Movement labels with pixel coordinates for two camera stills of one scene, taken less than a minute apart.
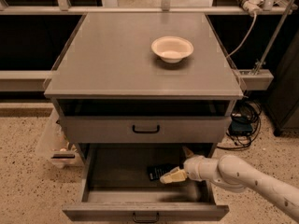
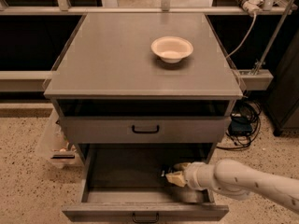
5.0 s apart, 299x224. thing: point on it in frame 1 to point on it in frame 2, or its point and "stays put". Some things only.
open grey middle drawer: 117,186 stays put
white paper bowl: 171,49 stays put
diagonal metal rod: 277,29 stays put
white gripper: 193,167 to 191,175
